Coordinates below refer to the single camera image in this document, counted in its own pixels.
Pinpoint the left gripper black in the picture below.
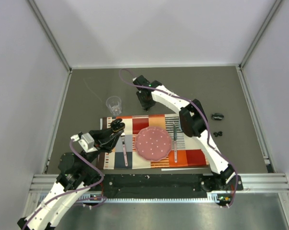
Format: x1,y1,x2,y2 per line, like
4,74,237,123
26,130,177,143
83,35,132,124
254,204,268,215
80,124,124,170

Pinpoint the black earbud charging case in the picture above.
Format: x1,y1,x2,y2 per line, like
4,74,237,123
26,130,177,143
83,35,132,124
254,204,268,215
110,118,125,133

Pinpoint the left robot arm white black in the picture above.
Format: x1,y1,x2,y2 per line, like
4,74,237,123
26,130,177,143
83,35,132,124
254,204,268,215
17,120,125,230

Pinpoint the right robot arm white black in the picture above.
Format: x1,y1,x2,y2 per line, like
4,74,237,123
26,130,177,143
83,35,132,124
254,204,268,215
133,75,239,191

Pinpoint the clear plastic cup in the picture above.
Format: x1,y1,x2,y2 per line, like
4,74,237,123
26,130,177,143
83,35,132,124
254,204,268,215
106,96,122,116

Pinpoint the pink dotted plate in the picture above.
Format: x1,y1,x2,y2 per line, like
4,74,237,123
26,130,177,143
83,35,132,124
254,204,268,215
134,126,172,162

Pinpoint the colourful patchwork placemat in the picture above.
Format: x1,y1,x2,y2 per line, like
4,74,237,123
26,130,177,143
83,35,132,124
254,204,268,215
97,114,209,170

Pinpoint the fork with pink handle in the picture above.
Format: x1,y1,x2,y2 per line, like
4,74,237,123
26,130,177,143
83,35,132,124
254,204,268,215
121,132,128,167

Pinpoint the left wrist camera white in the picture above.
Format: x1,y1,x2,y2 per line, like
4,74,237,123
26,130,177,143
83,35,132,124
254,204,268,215
70,133,97,153

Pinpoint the knife with pink handle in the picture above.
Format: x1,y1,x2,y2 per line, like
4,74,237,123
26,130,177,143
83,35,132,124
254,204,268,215
173,122,178,163

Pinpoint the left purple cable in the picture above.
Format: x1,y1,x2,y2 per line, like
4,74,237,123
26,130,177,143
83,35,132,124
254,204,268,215
22,140,108,230

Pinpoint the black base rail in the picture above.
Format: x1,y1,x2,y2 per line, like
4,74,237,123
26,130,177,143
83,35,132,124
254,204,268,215
102,174,243,199

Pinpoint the aluminium frame profile front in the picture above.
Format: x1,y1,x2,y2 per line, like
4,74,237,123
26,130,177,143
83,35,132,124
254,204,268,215
26,173,289,204

